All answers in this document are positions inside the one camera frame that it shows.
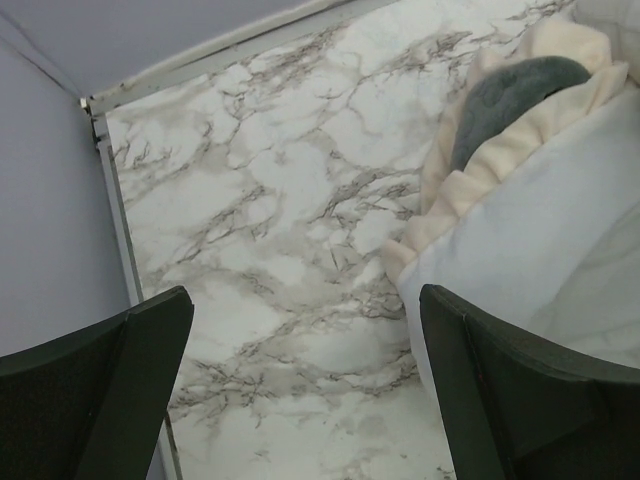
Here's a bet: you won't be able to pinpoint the aluminium rail frame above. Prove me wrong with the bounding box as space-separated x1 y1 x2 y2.
79 0 376 480

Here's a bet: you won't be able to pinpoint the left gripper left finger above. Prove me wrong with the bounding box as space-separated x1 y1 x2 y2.
1 286 194 479

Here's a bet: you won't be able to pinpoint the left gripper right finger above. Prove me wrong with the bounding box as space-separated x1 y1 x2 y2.
420 285 639 480

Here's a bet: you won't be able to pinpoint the grey pillowcase with cream trim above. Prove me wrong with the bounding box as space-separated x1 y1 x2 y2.
383 1 639 387

